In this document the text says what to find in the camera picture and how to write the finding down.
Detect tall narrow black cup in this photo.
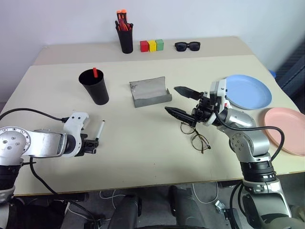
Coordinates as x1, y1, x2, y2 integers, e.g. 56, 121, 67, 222
116, 23, 134, 54

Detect black sunglasses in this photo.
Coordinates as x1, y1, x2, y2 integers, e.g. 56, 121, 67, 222
174, 41, 201, 52

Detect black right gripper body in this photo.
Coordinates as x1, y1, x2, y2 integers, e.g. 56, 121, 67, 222
192, 91, 217, 124

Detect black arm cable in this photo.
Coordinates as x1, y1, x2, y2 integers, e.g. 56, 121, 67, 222
0, 108, 70, 123
215, 111, 286, 163

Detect white marker with black cap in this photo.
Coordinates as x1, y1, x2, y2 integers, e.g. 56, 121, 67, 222
95, 120, 106, 142

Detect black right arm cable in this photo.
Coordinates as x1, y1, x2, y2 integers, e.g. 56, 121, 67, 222
215, 111, 286, 163

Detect grey open glasses case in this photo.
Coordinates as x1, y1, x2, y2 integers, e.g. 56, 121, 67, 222
129, 76, 173, 108

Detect white floor cable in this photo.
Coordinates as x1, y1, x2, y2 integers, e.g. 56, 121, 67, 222
99, 189, 127, 204
192, 181, 220, 205

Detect wide black cup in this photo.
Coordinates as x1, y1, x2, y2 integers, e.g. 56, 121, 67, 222
78, 68, 110, 106

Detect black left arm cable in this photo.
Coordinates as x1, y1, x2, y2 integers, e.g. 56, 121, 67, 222
0, 108, 70, 123

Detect thin-framed round glasses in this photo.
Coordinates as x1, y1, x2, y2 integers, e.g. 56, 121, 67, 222
180, 121, 212, 155

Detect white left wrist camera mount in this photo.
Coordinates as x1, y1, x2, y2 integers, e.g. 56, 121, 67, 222
63, 111, 90, 158

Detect dark ribbed object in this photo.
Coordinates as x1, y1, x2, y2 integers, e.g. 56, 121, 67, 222
276, 39, 305, 99

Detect blue plate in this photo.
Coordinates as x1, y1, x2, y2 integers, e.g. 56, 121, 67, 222
223, 74, 273, 111

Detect dark rounded shape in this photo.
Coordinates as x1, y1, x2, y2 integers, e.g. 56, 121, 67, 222
111, 193, 142, 229
168, 185, 205, 229

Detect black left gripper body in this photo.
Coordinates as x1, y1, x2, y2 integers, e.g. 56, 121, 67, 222
80, 133, 90, 156

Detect pink plate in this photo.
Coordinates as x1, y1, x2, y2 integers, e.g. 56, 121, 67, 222
264, 107, 305, 157

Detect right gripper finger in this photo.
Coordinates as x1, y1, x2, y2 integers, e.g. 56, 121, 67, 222
164, 106, 197, 127
173, 86, 203, 101

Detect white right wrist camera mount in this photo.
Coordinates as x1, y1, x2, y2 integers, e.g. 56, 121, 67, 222
203, 79, 231, 127

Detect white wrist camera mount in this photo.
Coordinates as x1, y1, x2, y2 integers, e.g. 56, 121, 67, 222
203, 79, 231, 127
63, 111, 90, 158

